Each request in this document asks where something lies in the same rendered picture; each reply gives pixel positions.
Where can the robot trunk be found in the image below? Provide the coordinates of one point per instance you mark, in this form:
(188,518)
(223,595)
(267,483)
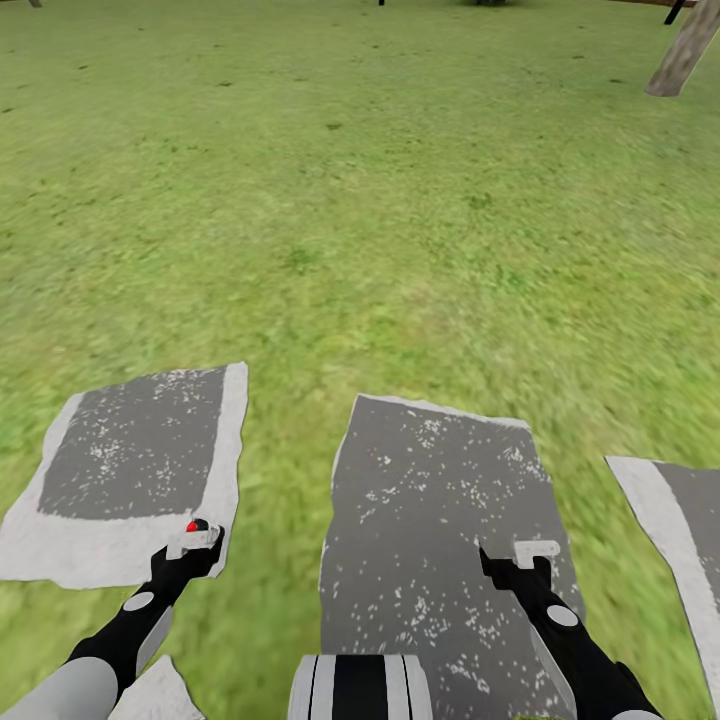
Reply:
(360,687)

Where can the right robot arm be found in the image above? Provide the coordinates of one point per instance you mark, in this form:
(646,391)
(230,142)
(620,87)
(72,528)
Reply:
(592,686)

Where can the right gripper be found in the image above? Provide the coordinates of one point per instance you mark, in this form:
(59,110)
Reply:
(506,575)

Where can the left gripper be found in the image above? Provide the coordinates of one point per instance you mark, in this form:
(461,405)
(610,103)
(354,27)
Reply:
(197,562)

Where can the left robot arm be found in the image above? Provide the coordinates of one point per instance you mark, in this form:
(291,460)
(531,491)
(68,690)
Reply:
(101,667)

